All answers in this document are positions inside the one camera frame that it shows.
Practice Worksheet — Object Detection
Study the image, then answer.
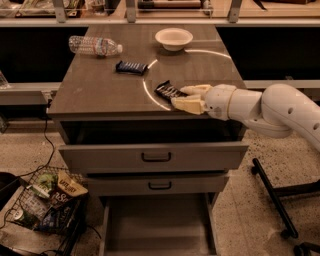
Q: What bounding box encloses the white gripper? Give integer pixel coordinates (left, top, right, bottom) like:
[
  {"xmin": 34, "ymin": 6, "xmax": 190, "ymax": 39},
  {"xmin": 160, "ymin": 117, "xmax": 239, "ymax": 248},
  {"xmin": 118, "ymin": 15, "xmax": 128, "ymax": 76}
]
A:
[{"xmin": 171, "ymin": 84, "xmax": 236, "ymax": 121}]

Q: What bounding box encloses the chocolate rxbar wrapper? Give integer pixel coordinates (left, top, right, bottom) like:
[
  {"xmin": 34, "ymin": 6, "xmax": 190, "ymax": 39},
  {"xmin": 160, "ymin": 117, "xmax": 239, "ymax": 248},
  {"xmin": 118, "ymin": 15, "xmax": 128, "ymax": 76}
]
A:
[{"xmin": 154, "ymin": 80, "xmax": 186, "ymax": 102}]

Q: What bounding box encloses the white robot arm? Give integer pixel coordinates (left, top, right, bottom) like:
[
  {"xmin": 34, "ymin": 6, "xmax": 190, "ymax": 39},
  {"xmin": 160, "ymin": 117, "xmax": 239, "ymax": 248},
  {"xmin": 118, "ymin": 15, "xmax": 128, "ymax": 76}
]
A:
[{"xmin": 171, "ymin": 84, "xmax": 320, "ymax": 151}]

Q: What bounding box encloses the grey drawer cabinet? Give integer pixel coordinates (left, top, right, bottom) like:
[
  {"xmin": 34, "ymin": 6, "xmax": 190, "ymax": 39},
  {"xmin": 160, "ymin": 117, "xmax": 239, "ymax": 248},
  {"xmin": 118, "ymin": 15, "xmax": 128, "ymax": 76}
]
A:
[{"xmin": 46, "ymin": 23, "xmax": 258, "ymax": 256}]

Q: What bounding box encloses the open bottom drawer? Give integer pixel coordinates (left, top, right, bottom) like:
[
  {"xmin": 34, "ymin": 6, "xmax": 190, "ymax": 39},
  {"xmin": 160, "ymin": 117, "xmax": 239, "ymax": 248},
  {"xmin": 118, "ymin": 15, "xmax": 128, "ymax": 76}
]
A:
[{"xmin": 99, "ymin": 193, "xmax": 218, "ymax": 256}]

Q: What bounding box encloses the white paper bowl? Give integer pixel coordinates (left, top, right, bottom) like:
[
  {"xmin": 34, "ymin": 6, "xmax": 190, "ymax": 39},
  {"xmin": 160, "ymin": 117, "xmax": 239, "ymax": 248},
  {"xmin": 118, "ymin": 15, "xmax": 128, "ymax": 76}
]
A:
[{"xmin": 155, "ymin": 28, "xmax": 193, "ymax": 52}]

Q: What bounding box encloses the blue snack bar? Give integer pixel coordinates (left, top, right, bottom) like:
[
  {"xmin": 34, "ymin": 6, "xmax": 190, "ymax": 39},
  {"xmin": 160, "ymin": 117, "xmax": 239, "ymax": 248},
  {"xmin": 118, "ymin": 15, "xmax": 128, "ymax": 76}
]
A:
[{"xmin": 116, "ymin": 61, "xmax": 148, "ymax": 75}]

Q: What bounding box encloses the clear plastic water bottle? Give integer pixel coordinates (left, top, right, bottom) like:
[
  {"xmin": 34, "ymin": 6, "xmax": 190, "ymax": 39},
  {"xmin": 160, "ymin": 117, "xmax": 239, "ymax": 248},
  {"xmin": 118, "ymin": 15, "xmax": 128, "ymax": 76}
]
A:
[{"xmin": 68, "ymin": 36, "xmax": 123, "ymax": 57}]

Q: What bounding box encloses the tan chip bag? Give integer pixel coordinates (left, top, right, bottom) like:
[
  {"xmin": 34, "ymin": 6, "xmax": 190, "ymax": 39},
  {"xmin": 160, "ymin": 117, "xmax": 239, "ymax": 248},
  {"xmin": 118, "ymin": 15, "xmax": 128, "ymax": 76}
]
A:
[{"xmin": 58, "ymin": 171, "xmax": 88, "ymax": 197}]

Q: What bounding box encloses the green snack bag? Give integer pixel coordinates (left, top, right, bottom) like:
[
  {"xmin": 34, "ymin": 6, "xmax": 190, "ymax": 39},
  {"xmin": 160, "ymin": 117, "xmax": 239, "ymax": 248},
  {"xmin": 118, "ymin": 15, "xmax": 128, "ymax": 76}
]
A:
[{"xmin": 32, "ymin": 173, "xmax": 57, "ymax": 199}]

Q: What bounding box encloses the middle drawer with handle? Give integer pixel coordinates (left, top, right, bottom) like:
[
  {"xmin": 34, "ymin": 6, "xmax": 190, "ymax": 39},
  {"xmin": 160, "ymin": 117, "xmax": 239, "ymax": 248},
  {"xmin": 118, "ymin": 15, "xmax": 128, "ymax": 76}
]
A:
[{"xmin": 87, "ymin": 173, "xmax": 229, "ymax": 196}]

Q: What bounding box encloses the drawer with handle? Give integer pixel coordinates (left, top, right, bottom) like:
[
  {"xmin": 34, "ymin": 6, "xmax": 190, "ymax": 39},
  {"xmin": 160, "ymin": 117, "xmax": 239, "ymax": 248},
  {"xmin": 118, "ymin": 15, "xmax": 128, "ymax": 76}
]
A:
[
  {"xmin": 87, "ymin": 173, "xmax": 229, "ymax": 196},
  {"xmin": 59, "ymin": 141, "xmax": 248, "ymax": 174}
]

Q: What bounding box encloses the top drawer with handle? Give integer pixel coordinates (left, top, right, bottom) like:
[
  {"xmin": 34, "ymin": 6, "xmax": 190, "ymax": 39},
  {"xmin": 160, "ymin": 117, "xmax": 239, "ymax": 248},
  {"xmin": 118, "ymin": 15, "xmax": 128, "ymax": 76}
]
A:
[{"xmin": 59, "ymin": 141, "xmax": 248, "ymax": 174}]

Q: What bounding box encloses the black power cable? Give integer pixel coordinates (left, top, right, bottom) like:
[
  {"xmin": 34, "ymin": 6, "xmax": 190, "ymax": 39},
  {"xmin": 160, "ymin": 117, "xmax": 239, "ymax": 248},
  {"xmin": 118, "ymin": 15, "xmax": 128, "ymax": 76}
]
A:
[{"xmin": 0, "ymin": 99, "xmax": 56, "ymax": 231}]

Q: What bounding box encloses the wire basket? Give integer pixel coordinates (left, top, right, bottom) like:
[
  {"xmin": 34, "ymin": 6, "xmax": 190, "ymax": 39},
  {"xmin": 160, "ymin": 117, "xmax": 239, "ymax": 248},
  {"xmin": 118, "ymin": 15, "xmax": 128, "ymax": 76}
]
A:
[{"xmin": 5, "ymin": 166, "xmax": 88, "ymax": 256}]

